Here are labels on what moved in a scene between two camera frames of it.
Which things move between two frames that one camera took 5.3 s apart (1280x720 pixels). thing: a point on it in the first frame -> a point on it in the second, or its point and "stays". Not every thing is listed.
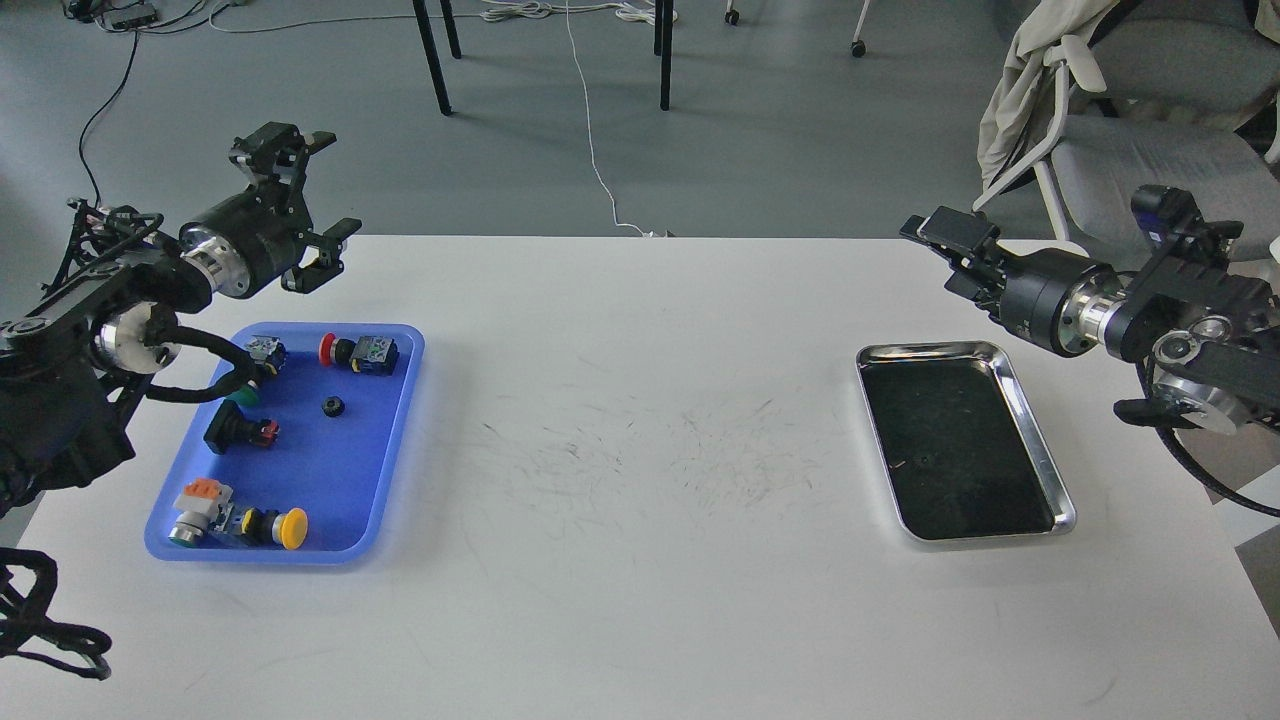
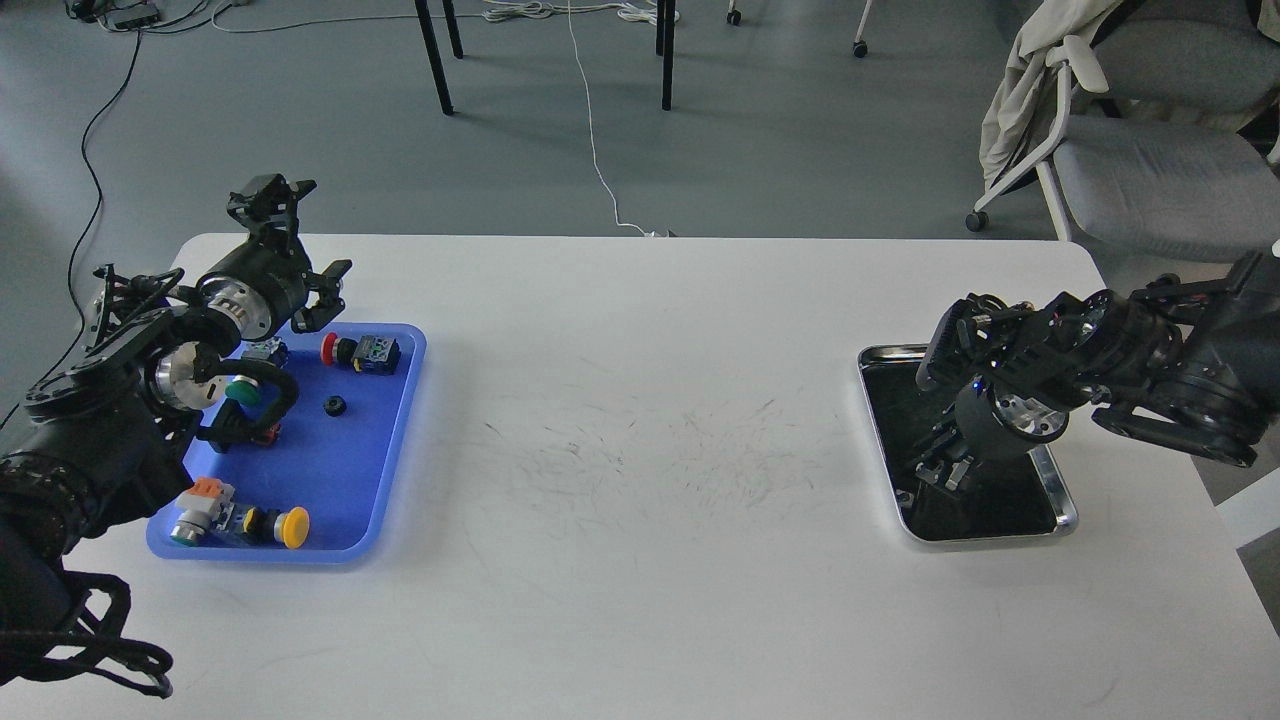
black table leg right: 663,38 stays
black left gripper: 244,238 -> 264,286
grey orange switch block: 205,504 stays
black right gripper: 1058,302 -> 995,424
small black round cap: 333,406 stays
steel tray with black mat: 964,454 stays
